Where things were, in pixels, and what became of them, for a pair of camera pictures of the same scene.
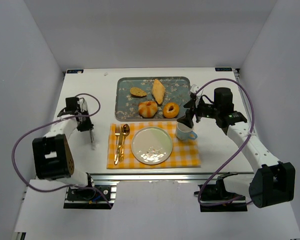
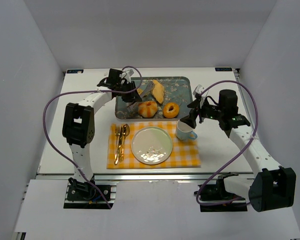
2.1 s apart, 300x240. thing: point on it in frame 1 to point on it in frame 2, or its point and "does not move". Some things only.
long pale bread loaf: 158,91 does not move
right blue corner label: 223,69 does not move
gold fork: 117,133 does not move
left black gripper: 86,125 to 127,92
